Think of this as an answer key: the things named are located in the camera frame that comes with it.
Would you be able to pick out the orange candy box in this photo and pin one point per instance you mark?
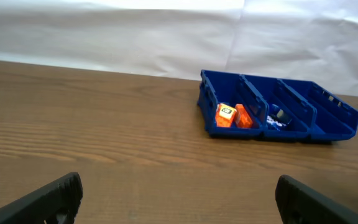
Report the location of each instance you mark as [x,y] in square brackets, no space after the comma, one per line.
[243,117]
[227,111]
[223,122]

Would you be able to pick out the blue tray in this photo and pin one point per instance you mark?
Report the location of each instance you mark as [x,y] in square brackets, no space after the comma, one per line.
[322,124]

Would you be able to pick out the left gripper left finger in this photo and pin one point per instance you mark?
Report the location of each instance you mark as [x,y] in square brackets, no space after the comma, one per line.
[42,202]

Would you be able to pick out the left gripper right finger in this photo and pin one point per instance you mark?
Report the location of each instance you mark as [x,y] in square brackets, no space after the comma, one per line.
[309,205]

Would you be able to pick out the blue candy pack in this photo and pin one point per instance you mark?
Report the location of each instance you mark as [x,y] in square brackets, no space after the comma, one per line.
[282,114]
[273,123]

